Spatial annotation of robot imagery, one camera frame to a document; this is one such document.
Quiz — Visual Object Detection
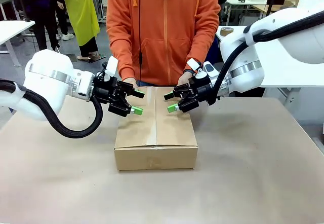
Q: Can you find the black arm cable sleeve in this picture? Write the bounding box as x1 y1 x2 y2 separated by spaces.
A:
0 79 104 139
207 11 324 107

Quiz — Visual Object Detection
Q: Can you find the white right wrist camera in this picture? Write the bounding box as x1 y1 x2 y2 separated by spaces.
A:
186 58 203 72

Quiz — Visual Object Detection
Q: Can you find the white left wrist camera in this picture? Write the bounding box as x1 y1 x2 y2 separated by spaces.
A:
105 56 119 77

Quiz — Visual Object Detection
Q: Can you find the person's left hand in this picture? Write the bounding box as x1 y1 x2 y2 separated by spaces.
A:
176 71 194 87

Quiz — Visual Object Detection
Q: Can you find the person in orange hoodie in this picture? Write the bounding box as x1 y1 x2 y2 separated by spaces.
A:
106 0 221 87

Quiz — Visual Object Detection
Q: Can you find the orange sleeved left forearm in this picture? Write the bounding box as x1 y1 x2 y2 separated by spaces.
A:
186 23 221 74

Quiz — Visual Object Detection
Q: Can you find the white side table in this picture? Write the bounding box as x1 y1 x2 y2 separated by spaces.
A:
0 20 35 67

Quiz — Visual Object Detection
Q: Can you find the black left arm cable sleeve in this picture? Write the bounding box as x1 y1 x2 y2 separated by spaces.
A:
0 79 104 139

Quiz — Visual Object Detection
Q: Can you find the black right arm cable sleeve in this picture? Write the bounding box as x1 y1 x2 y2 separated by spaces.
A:
207 11 324 107

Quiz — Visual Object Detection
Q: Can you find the brown tape roll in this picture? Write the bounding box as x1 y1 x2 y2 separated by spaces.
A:
219 26 234 37

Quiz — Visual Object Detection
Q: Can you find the person's right hand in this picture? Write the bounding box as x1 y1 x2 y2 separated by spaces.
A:
120 77 139 90

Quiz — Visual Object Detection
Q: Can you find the person in black clothes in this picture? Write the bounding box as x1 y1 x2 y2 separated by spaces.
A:
15 0 62 53

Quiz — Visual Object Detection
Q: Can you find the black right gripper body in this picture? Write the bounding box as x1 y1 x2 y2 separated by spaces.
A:
188 76 219 102

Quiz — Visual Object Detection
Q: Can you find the brown cardboard box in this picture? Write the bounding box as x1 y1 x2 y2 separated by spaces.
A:
113 86 198 171

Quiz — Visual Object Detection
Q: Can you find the small open cardboard box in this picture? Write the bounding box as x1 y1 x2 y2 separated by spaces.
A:
282 0 302 9

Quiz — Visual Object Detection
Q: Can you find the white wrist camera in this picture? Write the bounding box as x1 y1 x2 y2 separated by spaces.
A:
105 56 119 77
186 58 203 72

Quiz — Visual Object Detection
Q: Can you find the orange sleeved right forearm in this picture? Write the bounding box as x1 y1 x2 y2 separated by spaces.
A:
106 23 139 82

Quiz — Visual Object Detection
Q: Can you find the person in yellow apron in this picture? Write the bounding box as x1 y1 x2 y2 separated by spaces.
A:
57 0 107 62

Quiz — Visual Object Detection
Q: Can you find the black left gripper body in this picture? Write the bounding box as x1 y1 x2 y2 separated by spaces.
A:
92 78 123 105

